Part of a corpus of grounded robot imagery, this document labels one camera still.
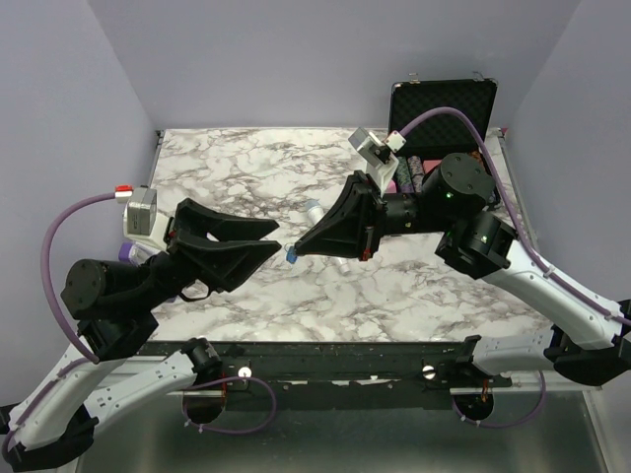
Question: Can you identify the purple box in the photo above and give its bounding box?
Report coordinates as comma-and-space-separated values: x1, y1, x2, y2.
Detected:
117, 240, 178, 304

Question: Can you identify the white toy microphone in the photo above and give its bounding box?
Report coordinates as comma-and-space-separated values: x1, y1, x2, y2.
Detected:
303, 198, 351, 276

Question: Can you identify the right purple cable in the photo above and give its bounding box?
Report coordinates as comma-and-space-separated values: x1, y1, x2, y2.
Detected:
398, 106, 631, 326

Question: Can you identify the black mounting rail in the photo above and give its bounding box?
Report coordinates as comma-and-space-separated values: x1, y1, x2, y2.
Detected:
112, 339, 514, 410

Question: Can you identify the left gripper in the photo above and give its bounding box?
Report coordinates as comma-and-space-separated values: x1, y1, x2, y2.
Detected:
135, 196, 283, 311

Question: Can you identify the blue key tag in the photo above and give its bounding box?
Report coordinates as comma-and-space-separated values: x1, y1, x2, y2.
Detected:
286, 246, 298, 264

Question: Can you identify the purple cable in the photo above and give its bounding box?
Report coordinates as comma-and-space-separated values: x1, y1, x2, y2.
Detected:
0, 191, 124, 454
398, 106, 631, 326

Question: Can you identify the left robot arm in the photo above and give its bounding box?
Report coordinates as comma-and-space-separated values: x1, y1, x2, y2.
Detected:
1, 190, 279, 472

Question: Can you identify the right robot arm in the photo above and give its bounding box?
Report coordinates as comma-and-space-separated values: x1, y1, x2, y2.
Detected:
294, 154, 630, 386

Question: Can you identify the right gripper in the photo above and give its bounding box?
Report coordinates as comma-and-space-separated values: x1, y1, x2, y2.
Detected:
295, 170, 454, 262

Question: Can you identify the black poker chip case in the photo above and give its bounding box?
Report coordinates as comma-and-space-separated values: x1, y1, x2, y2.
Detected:
388, 74, 498, 192

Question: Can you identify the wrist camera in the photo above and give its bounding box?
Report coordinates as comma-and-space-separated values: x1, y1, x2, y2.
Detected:
114, 184, 172, 251
348, 127, 406, 196

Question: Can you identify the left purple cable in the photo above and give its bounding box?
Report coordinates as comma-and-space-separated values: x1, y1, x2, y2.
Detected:
0, 191, 124, 454

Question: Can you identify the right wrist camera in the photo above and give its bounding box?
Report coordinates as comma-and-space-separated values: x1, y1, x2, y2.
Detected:
348, 127, 406, 196

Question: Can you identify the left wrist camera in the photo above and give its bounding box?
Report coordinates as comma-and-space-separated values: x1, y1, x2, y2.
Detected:
114, 184, 172, 251

